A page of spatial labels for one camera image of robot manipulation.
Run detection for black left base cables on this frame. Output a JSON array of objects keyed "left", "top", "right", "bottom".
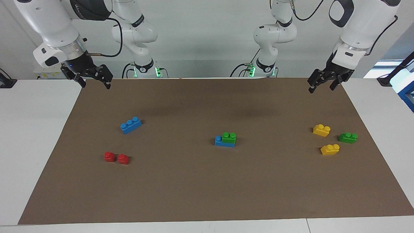
[{"left": 230, "top": 49, "right": 261, "bottom": 77}]

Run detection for black base cables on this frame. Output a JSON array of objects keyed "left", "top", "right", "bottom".
[
  {"left": 230, "top": 49, "right": 261, "bottom": 77},
  {"left": 122, "top": 63, "right": 135, "bottom": 79}
]

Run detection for brown table mat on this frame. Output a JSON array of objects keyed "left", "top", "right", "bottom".
[{"left": 18, "top": 77, "right": 414, "bottom": 225}]

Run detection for black stand with clamp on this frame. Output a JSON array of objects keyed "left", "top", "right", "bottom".
[{"left": 377, "top": 52, "right": 414, "bottom": 87}]

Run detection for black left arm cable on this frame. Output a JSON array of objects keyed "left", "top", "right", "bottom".
[{"left": 364, "top": 15, "right": 398, "bottom": 57}]

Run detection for white power socket box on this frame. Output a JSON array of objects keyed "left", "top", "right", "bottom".
[{"left": 34, "top": 66, "right": 65, "bottom": 80}]

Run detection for black table clamp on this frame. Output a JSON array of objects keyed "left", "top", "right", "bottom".
[{"left": 0, "top": 69, "right": 17, "bottom": 88}]

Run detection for blue and white cart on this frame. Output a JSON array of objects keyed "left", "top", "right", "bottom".
[{"left": 397, "top": 69, "right": 414, "bottom": 113}]

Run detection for blue three-stud toy block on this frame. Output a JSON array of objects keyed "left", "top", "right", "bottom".
[
  {"left": 215, "top": 135, "right": 236, "bottom": 148},
  {"left": 120, "top": 116, "right": 142, "bottom": 134}
]

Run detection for black right base cables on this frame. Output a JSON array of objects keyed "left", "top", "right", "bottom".
[{"left": 122, "top": 63, "right": 135, "bottom": 79}]

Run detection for yellow two-stud toy block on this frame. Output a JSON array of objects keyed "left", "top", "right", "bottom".
[
  {"left": 321, "top": 144, "right": 340, "bottom": 155},
  {"left": 313, "top": 124, "right": 331, "bottom": 137}
]

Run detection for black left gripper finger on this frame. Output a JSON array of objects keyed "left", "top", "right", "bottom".
[
  {"left": 307, "top": 69, "right": 331, "bottom": 94},
  {"left": 329, "top": 75, "right": 348, "bottom": 91}
]

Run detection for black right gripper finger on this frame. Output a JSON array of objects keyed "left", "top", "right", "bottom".
[
  {"left": 74, "top": 73, "right": 87, "bottom": 88},
  {"left": 95, "top": 64, "right": 114, "bottom": 90}
]

